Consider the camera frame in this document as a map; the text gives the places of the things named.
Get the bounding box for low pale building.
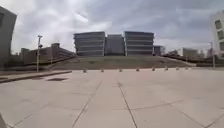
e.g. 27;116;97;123
168;47;201;61

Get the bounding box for dark drain grate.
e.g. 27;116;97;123
46;77;69;82

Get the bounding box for grey striped building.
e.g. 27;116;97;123
73;30;156;57

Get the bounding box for lamp pole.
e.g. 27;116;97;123
35;34;44;73

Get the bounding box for row of concrete bollards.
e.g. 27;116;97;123
82;67;190;74

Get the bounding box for pale concrete slab plaza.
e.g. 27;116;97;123
0;68;224;128

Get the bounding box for low brown building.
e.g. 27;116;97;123
19;42;77;66

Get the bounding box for white building with windows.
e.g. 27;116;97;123
213;9;224;56

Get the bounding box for wide stone staircase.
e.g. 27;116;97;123
49;55;198;71

